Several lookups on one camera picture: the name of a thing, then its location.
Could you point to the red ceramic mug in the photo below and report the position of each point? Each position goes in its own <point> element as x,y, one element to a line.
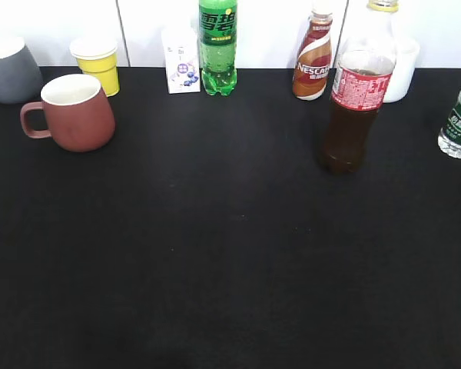
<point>78,114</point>

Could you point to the red label cola bottle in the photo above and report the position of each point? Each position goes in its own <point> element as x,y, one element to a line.
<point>364,69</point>

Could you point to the green sprite bottle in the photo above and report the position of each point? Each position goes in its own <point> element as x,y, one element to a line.
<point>218,44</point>

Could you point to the yellow paper cup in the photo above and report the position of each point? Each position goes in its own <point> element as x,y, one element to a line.
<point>96,56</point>

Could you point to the brown nescafe coffee bottle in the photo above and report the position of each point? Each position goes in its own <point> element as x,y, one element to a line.
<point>314,55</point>

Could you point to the white blueberry milk carton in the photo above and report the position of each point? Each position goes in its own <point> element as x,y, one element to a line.
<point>181,58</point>

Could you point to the white ceramic mug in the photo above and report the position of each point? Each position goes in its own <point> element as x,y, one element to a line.
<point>407,51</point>

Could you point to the grey ceramic mug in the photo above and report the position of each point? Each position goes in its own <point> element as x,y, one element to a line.
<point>20,76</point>

